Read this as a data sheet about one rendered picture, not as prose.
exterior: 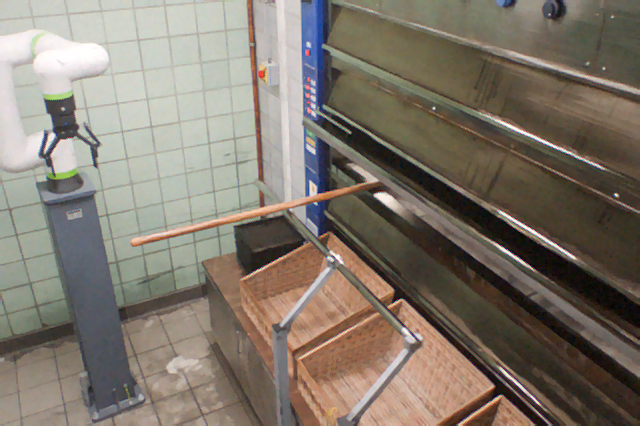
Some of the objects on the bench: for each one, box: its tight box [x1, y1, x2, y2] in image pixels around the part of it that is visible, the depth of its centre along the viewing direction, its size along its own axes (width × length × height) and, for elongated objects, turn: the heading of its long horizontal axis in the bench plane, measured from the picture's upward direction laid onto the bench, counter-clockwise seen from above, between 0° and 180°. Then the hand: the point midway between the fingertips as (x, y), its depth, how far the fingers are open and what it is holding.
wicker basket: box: [239, 232, 394, 380], centre depth 268 cm, size 49×56×28 cm
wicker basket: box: [297, 299, 496, 426], centre depth 221 cm, size 49×56×28 cm
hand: (74, 168), depth 210 cm, fingers open, 13 cm apart
